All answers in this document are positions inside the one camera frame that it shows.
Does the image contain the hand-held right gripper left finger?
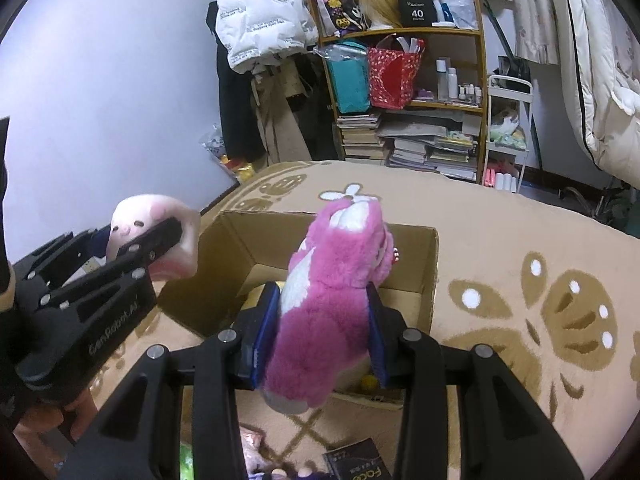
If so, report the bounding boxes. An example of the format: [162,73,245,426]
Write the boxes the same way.
[57,281,282,480]

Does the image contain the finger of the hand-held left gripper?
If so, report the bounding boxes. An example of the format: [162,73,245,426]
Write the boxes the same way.
[12,227,110,283]
[30,216,184,313]

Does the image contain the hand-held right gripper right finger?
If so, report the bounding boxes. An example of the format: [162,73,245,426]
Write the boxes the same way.
[366,285,586,480]

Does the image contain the white pink plush toy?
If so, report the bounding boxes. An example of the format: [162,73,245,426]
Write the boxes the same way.
[106,192,202,281]

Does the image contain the pink plush bear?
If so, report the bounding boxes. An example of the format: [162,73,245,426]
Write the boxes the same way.
[254,195,402,415]

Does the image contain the cardboard box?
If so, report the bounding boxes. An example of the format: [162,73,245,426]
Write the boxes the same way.
[157,210,440,406]

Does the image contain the person's left hand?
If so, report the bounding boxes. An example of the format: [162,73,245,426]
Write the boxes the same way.
[12,387,98,456]

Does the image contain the pile of colourful packets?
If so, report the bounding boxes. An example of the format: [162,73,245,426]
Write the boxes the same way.
[202,125,262,184]

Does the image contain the black booklet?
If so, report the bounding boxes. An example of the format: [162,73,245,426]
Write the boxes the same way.
[322,437,397,480]

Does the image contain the green packet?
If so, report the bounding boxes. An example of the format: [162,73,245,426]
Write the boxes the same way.
[177,442,196,480]

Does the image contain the beige patterned blanket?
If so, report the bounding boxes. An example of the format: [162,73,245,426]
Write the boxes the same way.
[15,160,640,480]

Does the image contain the dark hanging clothes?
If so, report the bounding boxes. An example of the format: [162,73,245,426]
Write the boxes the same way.
[217,50,342,166]

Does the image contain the leaning cardboard sheets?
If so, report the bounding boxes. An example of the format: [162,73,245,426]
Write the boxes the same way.
[254,67,312,166]

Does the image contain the pile of books and magazines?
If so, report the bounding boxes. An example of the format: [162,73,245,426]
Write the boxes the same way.
[384,119,482,181]

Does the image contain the stack of old books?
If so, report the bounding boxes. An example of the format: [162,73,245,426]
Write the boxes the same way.
[336,112,386,161]

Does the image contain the white trolley cart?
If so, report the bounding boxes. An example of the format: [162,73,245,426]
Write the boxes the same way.
[484,74,534,194]

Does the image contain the teal bag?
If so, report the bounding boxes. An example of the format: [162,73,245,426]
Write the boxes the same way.
[325,42,372,114]

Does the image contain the white puffer jacket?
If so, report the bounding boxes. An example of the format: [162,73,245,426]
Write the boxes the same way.
[216,0,321,75]

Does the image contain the red patterned gift bag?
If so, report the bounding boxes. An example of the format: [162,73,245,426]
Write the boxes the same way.
[367,35,426,110]

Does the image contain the printed cartoon bag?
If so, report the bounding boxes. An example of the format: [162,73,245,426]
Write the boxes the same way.
[310,0,369,38]

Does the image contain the wooden shelf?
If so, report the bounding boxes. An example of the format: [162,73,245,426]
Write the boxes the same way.
[307,0,489,181]

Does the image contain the black box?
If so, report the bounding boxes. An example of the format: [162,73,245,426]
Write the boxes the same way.
[397,0,439,29]

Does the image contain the blond wig on head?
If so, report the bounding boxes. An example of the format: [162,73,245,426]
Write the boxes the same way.
[352,0,404,31]

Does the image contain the white hanging quilt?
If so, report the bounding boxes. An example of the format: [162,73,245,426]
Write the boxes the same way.
[505,0,640,168]

